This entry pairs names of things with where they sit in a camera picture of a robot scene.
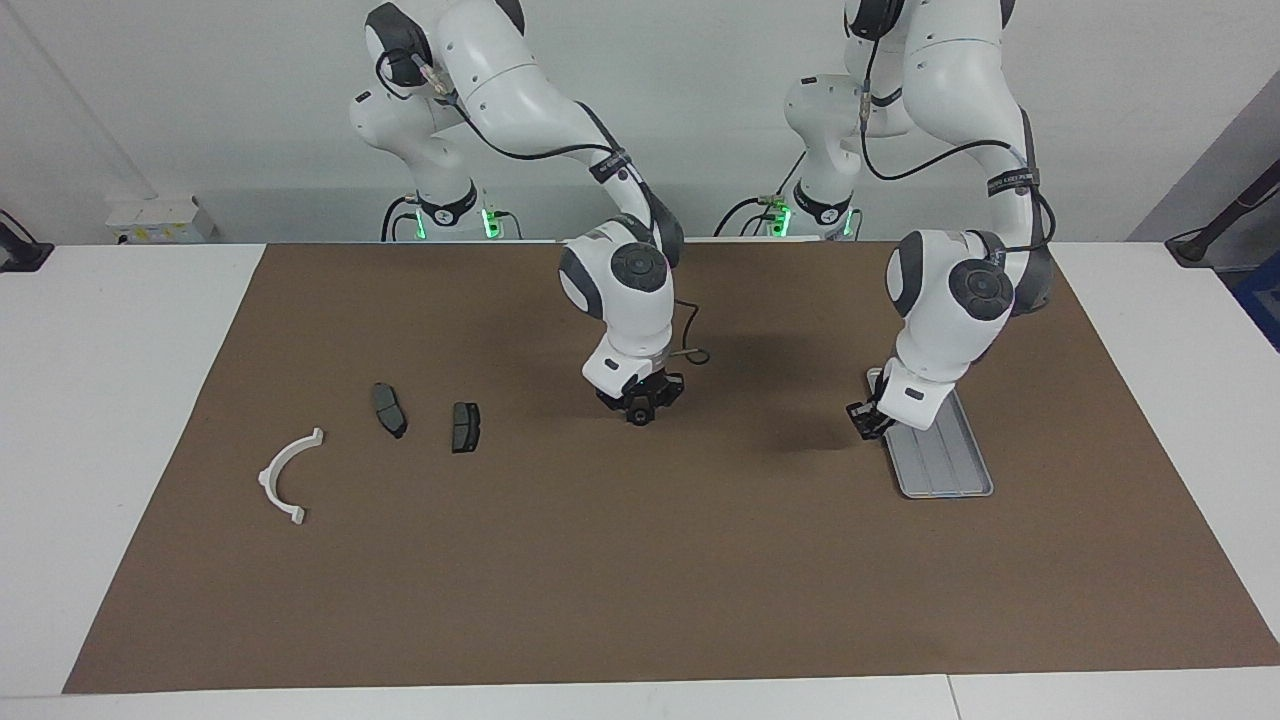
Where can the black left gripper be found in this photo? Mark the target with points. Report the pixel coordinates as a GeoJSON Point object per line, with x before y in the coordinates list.
{"type": "Point", "coordinates": [880, 415]}

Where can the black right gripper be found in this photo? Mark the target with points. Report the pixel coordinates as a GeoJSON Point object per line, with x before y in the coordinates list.
{"type": "Point", "coordinates": [648, 385]}

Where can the large black bearing gear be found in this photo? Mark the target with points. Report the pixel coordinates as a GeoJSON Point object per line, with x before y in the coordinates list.
{"type": "Point", "coordinates": [638, 415]}

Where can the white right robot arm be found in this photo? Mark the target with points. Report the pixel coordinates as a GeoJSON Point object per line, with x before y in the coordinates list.
{"type": "Point", "coordinates": [620, 300]}

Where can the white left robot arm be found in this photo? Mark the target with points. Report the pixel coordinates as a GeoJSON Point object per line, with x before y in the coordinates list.
{"type": "Point", "coordinates": [945, 320]}

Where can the silver metal tray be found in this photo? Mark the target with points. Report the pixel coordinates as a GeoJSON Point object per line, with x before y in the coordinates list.
{"type": "Point", "coordinates": [950, 470]}

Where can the brown table mat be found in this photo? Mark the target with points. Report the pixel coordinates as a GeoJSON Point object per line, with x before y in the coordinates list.
{"type": "Point", "coordinates": [640, 560]}

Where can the rectangular dark grey brake pad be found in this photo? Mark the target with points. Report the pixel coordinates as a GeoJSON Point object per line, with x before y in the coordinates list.
{"type": "Point", "coordinates": [465, 428]}

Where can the curved dark grey brake pad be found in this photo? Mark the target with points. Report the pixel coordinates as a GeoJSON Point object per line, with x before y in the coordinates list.
{"type": "Point", "coordinates": [388, 408]}

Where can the black stand with pole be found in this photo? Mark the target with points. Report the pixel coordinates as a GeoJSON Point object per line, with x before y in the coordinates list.
{"type": "Point", "coordinates": [1190, 245]}

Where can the blue box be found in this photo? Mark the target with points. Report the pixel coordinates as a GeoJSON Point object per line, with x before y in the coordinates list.
{"type": "Point", "coordinates": [1262, 300]}

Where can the white box with yellow labels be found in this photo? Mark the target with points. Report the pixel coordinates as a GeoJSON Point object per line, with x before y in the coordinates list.
{"type": "Point", "coordinates": [160, 220]}

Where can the black table clamp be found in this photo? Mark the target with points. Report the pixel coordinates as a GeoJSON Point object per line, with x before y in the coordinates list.
{"type": "Point", "coordinates": [20, 255]}

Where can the white curved plastic bracket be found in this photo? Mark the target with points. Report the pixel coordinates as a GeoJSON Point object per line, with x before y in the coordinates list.
{"type": "Point", "coordinates": [265, 480]}

